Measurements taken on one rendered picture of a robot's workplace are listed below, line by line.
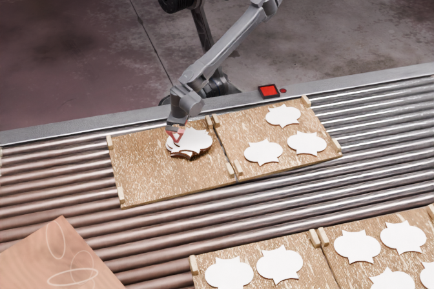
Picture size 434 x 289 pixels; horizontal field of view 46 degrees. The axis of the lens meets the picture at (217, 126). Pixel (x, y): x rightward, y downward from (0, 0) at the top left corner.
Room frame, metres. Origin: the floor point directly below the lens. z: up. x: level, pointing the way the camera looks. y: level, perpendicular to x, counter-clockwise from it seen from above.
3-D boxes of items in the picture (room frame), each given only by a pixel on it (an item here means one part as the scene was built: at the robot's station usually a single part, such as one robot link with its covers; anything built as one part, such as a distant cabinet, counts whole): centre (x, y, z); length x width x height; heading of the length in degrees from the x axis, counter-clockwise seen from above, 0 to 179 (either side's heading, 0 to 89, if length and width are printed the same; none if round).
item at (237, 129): (1.43, -0.22, 0.93); 0.41 x 0.35 x 0.02; 107
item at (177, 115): (1.37, 0.13, 1.13); 0.10 x 0.07 x 0.07; 168
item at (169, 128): (1.33, 0.14, 1.05); 0.07 x 0.07 x 0.09; 78
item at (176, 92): (1.36, 0.13, 1.19); 0.07 x 0.06 x 0.07; 41
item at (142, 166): (1.30, 0.18, 0.93); 0.41 x 0.35 x 0.02; 107
